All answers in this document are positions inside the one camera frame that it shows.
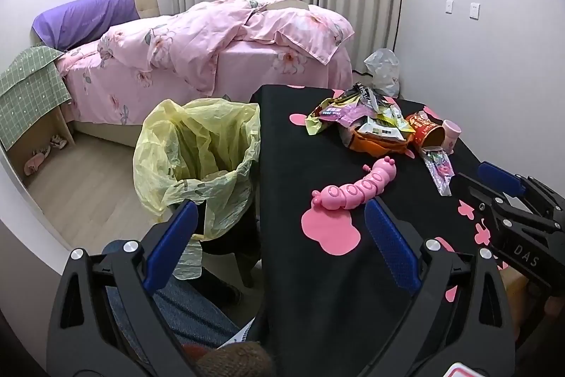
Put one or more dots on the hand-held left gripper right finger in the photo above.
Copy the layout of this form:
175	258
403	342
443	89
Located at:
393	246

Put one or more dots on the brown fuzzy object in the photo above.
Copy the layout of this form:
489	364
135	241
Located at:
238	361

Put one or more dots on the person's leg in jeans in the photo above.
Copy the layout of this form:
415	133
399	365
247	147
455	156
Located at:
190	315

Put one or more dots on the green and white snack bag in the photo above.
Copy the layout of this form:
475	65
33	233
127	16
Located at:
382	129

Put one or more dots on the clear tissue packet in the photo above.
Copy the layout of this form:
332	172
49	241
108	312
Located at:
437	171

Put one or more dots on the black trash bin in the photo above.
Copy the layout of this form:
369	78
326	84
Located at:
234	235

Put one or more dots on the pink slipper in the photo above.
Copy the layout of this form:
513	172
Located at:
58	141
36	163

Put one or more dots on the bed with pink floral sheet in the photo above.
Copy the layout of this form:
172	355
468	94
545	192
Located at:
247	63

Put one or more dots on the white wall socket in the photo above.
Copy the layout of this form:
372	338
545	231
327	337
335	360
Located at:
449	6
474	11

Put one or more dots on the green checkered cloth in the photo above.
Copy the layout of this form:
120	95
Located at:
26	90

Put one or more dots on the red paper cup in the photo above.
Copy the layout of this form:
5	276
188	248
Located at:
421	127

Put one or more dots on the pink floral duvet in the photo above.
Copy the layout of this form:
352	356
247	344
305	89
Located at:
198	32

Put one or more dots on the orange snack bag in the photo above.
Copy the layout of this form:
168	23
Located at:
375	145

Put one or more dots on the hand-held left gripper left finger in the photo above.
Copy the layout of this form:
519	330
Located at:
174	238

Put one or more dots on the black tablecloth with pink shapes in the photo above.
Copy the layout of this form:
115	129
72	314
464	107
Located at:
309	165

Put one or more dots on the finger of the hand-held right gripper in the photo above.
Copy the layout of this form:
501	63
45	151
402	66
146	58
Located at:
499	178
479	198

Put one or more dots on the beige headboard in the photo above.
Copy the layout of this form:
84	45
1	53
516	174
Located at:
148	4

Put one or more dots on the pink cup with lid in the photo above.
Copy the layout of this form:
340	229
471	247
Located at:
451	134

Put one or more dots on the pink caterpillar toy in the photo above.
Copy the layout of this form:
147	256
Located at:
353	189

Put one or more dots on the purple pillow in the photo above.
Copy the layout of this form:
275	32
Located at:
84	17

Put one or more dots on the black snack wrapper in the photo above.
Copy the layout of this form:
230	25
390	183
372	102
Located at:
359	94

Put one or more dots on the wooden nightstand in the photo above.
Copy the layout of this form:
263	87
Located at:
57	121

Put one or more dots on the white plastic bag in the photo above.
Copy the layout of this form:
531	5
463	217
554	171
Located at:
382	68

